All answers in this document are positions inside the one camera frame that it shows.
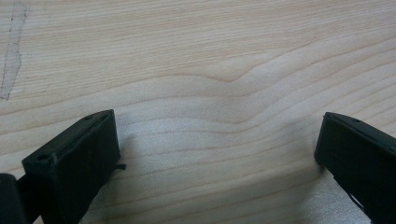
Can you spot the clear tape strip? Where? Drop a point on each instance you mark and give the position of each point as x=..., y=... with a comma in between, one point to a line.
x=12, y=53

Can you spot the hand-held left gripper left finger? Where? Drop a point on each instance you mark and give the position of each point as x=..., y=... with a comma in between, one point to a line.
x=74, y=165

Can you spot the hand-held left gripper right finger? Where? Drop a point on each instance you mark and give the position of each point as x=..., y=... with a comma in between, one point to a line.
x=358, y=161

